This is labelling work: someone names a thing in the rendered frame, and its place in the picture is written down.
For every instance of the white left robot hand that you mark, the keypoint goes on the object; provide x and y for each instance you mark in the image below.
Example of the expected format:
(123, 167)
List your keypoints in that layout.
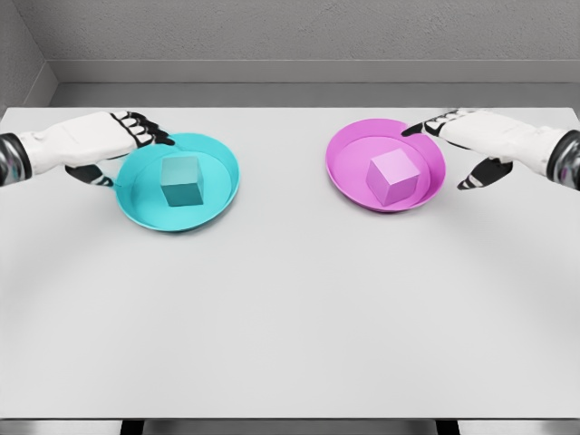
(93, 136)

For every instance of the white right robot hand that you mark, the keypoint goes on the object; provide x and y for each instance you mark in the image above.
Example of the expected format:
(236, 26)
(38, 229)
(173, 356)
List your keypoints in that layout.
(480, 131)

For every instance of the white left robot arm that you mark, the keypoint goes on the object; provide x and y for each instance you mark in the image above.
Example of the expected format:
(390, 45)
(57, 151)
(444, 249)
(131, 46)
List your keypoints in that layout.
(25, 151)

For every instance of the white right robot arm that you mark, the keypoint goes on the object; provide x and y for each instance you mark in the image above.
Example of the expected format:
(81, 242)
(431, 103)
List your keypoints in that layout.
(557, 149)

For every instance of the cyan plate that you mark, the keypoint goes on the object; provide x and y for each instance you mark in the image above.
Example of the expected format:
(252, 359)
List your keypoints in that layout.
(179, 181)

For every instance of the cyan block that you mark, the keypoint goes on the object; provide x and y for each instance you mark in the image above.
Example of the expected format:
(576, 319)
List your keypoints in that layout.
(181, 181)

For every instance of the pink block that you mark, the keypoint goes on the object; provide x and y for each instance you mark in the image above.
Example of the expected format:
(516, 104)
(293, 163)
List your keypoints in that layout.
(392, 179)

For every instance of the pink plate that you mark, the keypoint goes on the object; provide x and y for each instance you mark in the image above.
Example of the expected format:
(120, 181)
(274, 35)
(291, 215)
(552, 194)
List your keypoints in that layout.
(385, 165)

